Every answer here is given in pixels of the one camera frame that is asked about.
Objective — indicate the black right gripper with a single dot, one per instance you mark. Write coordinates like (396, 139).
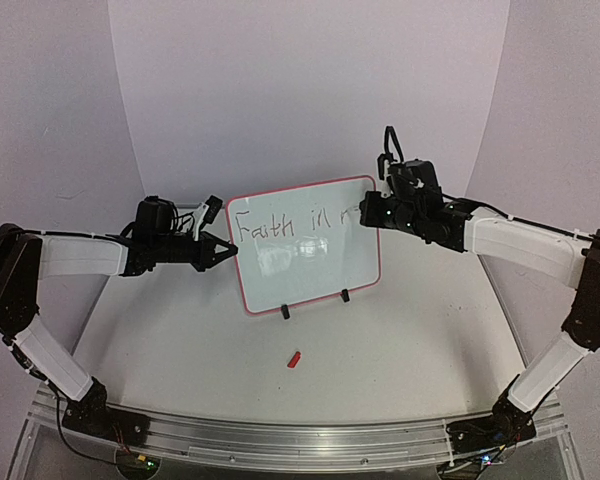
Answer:
(368, 210)

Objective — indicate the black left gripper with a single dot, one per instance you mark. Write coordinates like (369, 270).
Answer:
(205, 256)

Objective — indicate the pink framed whiteboard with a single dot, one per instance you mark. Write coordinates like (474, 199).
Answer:
(300, 243)

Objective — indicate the red marker cap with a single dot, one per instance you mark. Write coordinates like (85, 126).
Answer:
(294, 360)

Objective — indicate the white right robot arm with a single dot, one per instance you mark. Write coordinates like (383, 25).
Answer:
(547, 278)

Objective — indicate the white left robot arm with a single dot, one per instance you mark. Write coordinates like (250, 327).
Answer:
(30, 257)

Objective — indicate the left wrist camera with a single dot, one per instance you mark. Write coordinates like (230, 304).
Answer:
(204, 214)

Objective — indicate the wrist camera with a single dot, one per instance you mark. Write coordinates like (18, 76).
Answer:
(392, 154)
(204, 214)

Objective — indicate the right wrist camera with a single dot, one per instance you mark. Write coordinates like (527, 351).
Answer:
(392, 154)

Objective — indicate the wire whiteboard stand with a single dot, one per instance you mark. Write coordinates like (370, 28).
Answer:
(285, 309)

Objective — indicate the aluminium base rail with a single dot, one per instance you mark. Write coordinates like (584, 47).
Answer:
(337, 448)

